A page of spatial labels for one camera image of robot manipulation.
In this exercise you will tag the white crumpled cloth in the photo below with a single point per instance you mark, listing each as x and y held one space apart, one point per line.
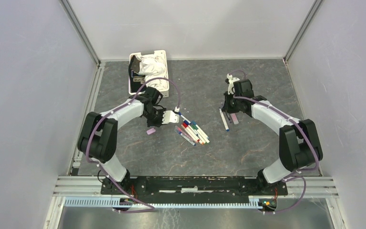
153 65

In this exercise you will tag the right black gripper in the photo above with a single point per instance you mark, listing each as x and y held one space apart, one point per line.
227 108

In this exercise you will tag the black mounting base plate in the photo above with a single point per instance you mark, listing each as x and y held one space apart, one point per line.
200 189

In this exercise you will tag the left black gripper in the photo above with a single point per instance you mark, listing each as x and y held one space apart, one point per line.
158 123

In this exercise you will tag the white slotted cable duct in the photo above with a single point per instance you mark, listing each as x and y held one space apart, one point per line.
113 202

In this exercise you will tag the grey blue pen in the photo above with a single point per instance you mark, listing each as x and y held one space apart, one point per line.
184 135

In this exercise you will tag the pink highlighter cap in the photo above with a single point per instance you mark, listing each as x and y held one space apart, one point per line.
151 131

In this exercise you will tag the pink highlighter pen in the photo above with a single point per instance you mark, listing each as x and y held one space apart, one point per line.
234 119

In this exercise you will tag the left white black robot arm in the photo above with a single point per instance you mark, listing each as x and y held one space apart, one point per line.
98 137

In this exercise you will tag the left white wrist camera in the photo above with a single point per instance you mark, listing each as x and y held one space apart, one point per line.
170 116

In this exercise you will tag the blue cap white marker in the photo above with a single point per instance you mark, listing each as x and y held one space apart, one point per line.
226 127

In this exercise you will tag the white plastic basket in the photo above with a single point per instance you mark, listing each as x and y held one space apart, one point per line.
162 86

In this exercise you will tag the green cap white marker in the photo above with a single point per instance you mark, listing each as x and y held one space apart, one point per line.
200 132

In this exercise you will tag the red cap white marker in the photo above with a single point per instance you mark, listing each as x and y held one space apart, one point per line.
194 137

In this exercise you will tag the black cloth with label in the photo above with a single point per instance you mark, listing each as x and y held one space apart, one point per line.
135 80

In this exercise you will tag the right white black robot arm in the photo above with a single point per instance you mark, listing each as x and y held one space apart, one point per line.
299 144

